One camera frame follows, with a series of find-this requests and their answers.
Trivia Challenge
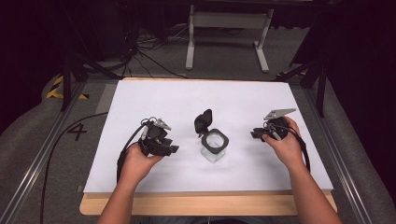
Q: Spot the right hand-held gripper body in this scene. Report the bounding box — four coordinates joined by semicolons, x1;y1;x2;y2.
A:
262;107;297;142

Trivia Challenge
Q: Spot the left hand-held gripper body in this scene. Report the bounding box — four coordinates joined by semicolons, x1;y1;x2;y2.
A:
138;117;173;157

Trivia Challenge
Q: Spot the clear jar with black flip lid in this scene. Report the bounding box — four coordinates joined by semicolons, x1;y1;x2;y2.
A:
193;108;231;164

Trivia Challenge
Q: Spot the person's right hand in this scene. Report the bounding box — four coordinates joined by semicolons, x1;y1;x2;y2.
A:
262;116;305;172

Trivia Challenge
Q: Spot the person's left hand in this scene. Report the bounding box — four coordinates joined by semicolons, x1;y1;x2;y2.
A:
119;142;164;185

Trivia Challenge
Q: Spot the white table sheet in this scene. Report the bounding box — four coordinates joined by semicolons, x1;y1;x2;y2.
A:
83;79;334;195

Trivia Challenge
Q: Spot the black tripod stand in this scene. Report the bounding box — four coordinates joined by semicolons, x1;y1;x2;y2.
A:
59;46;123;113
273;52;329;119

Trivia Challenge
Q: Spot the yellow and black floor tape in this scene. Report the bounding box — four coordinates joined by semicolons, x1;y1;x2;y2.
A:
45;75;91;101

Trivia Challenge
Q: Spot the right hand-held gripper black cable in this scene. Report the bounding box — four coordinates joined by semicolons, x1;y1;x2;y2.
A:
269;122;312;173

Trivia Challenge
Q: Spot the hand-held gripper black cable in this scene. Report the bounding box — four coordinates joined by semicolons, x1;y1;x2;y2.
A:
116;122;148;185
269;122;312;173

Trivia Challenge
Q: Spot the left hand-held gripper black cable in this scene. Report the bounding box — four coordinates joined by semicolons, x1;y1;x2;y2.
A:
116;122;148;185

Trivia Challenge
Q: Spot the aluminium floor rail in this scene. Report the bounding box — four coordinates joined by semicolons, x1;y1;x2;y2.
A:
0;79;89;224
302;85;374;224

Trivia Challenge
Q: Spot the bundle of black floor cables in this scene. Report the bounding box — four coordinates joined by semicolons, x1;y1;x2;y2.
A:
121;23;190;80

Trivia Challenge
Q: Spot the long black floor cable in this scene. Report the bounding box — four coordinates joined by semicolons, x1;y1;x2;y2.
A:
39;111;109;224

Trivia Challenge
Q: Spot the white metal stand frame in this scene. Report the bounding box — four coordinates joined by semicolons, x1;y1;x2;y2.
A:
185;4;276;74

